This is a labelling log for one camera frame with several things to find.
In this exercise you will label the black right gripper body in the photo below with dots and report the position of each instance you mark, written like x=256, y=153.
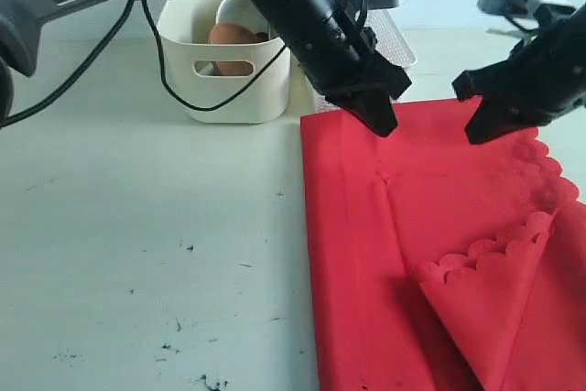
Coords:
x=545, y=78

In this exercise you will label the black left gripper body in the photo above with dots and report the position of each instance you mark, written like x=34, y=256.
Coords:
x=325, y=40

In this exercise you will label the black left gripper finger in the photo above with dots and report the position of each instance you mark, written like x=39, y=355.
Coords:
x=372, y=108
x=392, y=78

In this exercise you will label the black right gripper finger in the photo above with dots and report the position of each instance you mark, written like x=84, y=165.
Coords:
x=469, y=84
x=493, y=119

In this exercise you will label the white ceramic bowl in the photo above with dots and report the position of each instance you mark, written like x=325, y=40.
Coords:
x=243, y=13

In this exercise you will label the brown wooden plate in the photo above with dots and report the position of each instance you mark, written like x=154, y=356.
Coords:
x=227, y=33

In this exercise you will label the stainless steel cup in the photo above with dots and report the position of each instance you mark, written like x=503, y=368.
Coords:
x=206, y=68

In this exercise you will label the red table cloth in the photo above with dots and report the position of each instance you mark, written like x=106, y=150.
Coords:
x=439, y=265

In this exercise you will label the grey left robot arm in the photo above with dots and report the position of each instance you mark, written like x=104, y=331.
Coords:
x=21, y=24

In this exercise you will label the white perforated plastic basket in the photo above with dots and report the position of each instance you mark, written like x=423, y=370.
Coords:
x=392, y=44

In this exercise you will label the cream plastic storage bin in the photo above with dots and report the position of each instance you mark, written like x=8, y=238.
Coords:
x=184, y=27

